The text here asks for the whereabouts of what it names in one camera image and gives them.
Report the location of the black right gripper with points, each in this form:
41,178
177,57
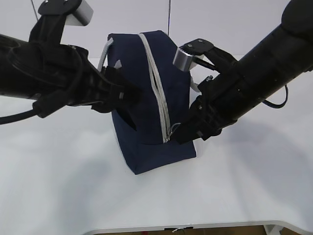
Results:
205,122

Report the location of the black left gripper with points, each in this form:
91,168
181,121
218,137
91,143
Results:
104,91

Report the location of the navy insulated lunch bag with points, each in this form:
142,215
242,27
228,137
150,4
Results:
146,60

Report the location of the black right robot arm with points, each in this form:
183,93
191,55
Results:
241,85

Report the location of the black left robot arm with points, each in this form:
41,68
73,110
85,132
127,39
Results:
57,76

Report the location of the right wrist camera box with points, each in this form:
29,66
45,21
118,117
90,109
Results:
204,53

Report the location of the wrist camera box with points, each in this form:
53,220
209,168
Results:
54,15
204,53

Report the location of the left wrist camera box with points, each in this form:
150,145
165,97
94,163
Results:
54,15

